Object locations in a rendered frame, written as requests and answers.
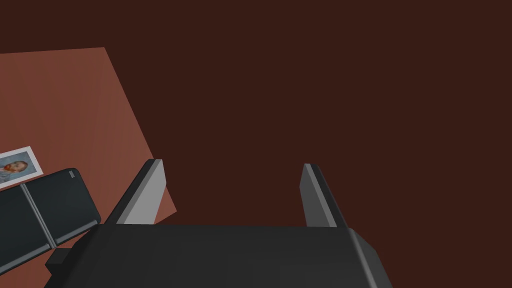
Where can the black refrigerator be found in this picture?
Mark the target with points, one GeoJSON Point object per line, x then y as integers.
{"type": "Point", "coordinates": [44, 216]}

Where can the framed portrait picture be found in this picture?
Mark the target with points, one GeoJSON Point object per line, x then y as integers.
{"type": "Point", "coordinates": [18, 166]}

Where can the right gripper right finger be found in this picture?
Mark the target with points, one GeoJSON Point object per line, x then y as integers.
{"type": "Point", "coordinates": [318, 200]}

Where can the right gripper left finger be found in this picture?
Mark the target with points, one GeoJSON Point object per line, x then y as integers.
{"type": "Point", "coordinates": [144, 200]}

